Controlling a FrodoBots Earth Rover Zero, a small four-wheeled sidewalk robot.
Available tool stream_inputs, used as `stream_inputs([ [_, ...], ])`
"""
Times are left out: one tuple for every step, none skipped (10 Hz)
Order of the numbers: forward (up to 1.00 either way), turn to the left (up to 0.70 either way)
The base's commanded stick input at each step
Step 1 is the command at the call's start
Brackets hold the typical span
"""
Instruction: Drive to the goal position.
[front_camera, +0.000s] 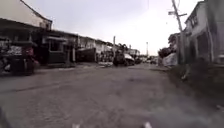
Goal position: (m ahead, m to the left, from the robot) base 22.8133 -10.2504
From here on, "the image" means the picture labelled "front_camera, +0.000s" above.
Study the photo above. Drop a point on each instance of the dark parked vehicle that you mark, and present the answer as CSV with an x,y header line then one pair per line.
x,y
118,58

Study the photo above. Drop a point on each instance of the pale car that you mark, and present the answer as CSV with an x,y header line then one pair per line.
x,y
129,59

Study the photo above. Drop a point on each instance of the grey concrete road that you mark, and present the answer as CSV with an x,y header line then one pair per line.
x,y
110,96

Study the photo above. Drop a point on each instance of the row of low buildings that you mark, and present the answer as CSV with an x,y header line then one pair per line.
x,y
60,46

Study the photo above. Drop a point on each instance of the robot's own part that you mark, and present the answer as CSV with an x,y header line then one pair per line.
x,y
147,125

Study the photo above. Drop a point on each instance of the leaning utility pole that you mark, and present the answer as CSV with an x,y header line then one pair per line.
x,y
179,30

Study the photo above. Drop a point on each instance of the red tricycle vehicle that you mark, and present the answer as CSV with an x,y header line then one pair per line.
x,y
24,60

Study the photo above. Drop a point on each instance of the grey two-storey building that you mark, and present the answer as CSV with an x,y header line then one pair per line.
x,y
200,33

